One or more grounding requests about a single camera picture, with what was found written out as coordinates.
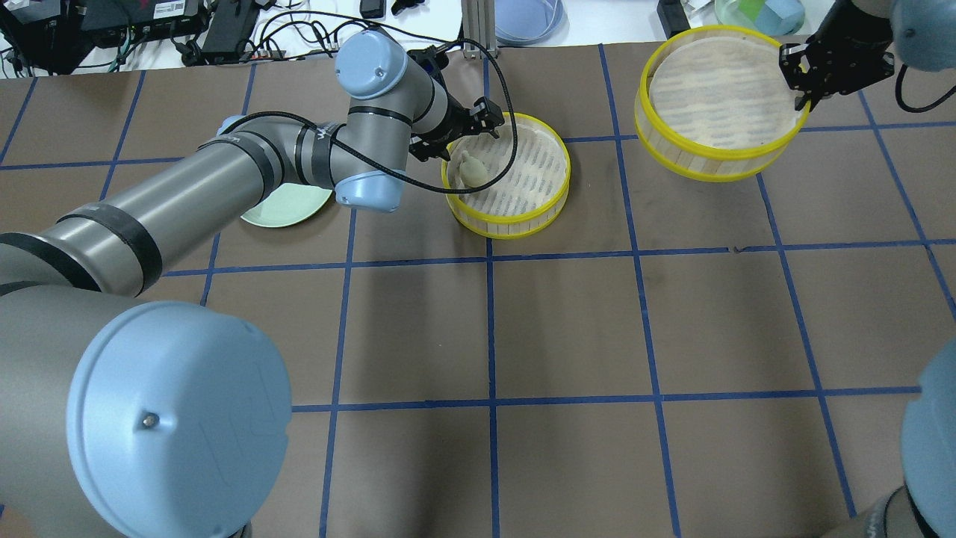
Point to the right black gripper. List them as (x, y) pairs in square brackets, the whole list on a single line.
[(859, 54)]

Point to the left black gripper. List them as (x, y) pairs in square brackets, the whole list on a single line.
[(453, 124)]

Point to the yellow bamboo steamer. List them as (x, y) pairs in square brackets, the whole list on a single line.
[(713, 104), (529, 197)]

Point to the white steamed bun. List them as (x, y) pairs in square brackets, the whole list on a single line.
[(471, 172)]

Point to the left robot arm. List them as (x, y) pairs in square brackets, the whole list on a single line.
[(125, 415)]

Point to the green bowl with blocks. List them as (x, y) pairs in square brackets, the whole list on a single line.
[(766, 17)]

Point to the blue plate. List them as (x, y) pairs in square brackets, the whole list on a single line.
[(520, 23)]

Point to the light green plate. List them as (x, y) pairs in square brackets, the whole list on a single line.
[(287, 206)]

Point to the aluminium frame post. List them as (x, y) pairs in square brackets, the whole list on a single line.
[(479, 24)]

